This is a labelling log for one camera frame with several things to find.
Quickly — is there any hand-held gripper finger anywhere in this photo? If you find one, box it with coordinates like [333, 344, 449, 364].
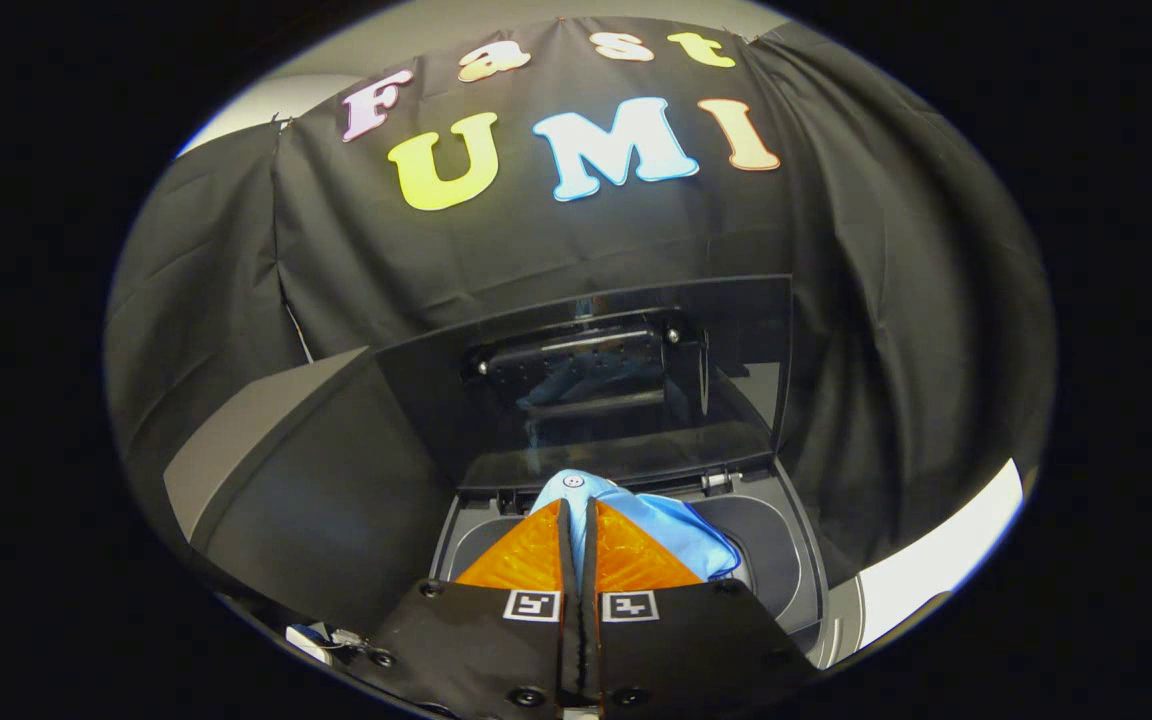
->
[366, 498, 577, 720]
[581, 498, 822, 720]

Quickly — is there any light blue polo shirt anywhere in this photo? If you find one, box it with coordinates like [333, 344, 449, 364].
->
[531, 468, 742, 583]

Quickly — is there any grey cabinet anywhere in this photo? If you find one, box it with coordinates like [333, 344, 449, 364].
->
[164, 345, 457, 641]

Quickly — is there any small white object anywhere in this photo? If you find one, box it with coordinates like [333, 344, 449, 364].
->
[286, 624, 337, 663]

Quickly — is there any white flat board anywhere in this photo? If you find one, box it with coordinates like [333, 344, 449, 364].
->
[856, 458, 1024, 651]

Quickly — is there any dark grey washing machine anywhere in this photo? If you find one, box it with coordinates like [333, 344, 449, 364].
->
[431, 455, 867, 671]

